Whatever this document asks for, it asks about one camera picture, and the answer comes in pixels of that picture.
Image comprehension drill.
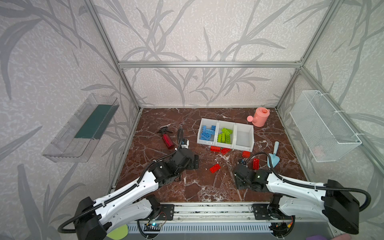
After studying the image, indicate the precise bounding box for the right controller board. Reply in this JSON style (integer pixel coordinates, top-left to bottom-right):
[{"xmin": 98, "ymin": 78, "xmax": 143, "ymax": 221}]
[{"xmin": 270, "ymin": 222, "xmax": 295, "ymax": 237}]

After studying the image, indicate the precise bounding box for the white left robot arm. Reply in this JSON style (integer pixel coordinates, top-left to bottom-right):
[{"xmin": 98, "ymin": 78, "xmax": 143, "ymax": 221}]
[{"xmin": 58, "ymin": 128, "xmax": 199, "ymax": 240}]

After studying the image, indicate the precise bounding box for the white three-compartment bin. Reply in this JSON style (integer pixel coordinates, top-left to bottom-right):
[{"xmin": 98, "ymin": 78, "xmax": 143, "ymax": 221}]
[{"xmin": 197, "ymin": 119, "xmax": 255, "ymax": 152}]

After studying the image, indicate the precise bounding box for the white wire mesh basket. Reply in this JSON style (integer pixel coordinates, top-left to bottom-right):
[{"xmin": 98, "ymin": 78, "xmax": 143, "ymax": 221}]
[{"xmin": 290, "ymin": 90, "xmax": 362, "ymax": 163}]

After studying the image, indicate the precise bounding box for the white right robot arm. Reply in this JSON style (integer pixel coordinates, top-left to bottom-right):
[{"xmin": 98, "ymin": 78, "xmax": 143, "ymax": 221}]
[{"xmin": 233, "ymin": 161, "xmax": 372, "ymax": 238}]

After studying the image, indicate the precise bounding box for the clear wall shelf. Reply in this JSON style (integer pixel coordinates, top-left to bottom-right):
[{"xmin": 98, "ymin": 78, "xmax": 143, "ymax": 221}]
[{"xmin": 42, "ymin": 94, "xmax": 120, "ymax": 163}]

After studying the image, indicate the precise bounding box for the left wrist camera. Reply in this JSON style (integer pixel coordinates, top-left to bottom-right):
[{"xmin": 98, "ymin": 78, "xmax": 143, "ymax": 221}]
[{"xmin": 180, "ymin": 138, "xmax": 190, "ymax": 149}]

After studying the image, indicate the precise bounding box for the light blue trowel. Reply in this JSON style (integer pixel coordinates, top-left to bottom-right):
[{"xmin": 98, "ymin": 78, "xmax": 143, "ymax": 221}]
[{"xmin": 269, "ymin": 141, "xmax": 280, "ymax": 167}]

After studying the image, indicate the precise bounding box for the small red lego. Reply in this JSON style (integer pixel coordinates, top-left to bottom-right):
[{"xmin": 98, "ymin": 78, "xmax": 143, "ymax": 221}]
[{"xmin": 242, "ymin": 151, "xmax": 251, "ymax": 159}]

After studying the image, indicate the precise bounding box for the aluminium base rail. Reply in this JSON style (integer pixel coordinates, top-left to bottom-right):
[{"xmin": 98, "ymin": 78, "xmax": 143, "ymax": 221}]
[{"xmin": 125, "ymin": 201, "xmax": 337, "ymax": 224}]

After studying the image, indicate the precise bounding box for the left controller board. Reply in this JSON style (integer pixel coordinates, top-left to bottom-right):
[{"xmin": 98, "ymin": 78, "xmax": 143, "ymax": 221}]
[{"xmin": 143, "ymin": 222, "xmax": 165, "ymax": 233}]

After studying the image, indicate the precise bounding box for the controller board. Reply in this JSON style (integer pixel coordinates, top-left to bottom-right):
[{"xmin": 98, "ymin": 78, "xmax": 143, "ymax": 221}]
[
  {"xmin": 143, "ymin": 222, "xmax": 165, "ymax": 233},
  {"xmin": 270, "ymin": 222, "xmax": 295, "ymax": 237}
]

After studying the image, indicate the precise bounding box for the pink watering can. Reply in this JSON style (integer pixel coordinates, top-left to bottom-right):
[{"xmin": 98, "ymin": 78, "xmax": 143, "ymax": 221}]
[{"xmin": 247, "ymin": 107, "xmax": 270, "ymax": 128}]

